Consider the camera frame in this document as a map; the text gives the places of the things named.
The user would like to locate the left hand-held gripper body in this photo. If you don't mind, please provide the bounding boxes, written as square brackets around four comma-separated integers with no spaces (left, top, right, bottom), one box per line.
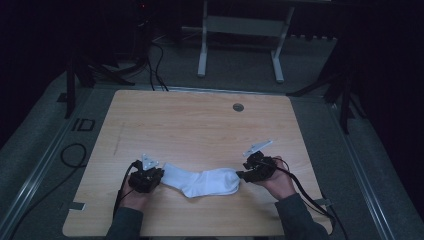
[128,153,162,194]

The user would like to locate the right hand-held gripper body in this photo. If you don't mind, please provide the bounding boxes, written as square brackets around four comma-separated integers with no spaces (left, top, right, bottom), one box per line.
[242,139,278,183]

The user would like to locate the white sock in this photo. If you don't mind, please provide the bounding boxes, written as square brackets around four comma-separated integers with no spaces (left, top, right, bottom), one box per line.
[160,162,242,199]

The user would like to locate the person's left hand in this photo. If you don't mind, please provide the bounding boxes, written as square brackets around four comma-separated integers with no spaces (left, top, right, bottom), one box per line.
[119,181,152,213]

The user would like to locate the person's right hand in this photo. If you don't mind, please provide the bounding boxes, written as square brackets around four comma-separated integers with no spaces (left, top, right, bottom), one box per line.
[262,155,298,202]

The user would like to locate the grey tape piece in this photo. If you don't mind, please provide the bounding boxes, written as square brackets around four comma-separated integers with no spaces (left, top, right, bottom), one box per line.
[67,201,86,212]
[314,197,335,207]

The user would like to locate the black tripod stand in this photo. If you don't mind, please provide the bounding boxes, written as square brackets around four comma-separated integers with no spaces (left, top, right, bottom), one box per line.
[286,64,368,135]
[64,49,136,120]

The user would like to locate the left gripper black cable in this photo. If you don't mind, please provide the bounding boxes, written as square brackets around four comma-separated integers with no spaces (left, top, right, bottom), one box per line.
[112,160,141,218]

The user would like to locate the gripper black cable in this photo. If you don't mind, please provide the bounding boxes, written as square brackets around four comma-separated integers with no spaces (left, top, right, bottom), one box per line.
[112,160,141,218]
[275,157,337,223]

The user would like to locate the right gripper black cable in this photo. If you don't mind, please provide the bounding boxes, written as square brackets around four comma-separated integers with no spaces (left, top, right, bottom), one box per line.
[275,157,337,223]

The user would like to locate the black looped floor cable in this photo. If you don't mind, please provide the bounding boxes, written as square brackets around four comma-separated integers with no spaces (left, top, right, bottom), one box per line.
[5,142,88,240]

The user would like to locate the black hanging cables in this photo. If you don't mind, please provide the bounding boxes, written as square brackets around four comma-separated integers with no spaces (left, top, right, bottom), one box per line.
[145,39,170,92]

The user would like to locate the metal floor rail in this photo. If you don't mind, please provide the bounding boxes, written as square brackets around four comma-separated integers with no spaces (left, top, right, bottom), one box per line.
[328,99,398,240]
[0,88,98,234]

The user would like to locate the white metal stand frame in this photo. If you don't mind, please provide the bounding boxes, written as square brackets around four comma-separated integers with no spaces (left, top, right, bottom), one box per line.
[181,0,297,84]

